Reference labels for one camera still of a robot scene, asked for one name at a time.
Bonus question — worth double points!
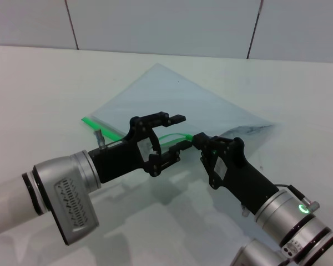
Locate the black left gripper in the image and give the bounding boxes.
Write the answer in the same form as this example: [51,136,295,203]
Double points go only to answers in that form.
[88,110,194,184]

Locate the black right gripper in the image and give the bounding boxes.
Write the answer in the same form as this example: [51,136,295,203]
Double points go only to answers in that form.
[193,132,279,216]

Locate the transparent document bag green zip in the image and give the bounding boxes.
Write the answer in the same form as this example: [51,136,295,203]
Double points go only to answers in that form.
[80,63,277,156]

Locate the silver metal connector plug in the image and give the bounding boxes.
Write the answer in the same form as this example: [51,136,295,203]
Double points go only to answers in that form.
[93,129,107,150]

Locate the black cable with silver plug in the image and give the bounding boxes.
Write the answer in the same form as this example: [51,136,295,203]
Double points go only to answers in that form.
[276,184,320,214]

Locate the silver vented wrist camera housing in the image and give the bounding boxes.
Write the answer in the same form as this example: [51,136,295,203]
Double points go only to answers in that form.
[52,177,100,246]

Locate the thin black wall cable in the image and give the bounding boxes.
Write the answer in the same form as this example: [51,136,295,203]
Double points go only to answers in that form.
[246,0,264,59]

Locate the small silver wrist camera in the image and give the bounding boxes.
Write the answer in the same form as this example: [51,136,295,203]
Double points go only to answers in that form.
[281,239,305,257]

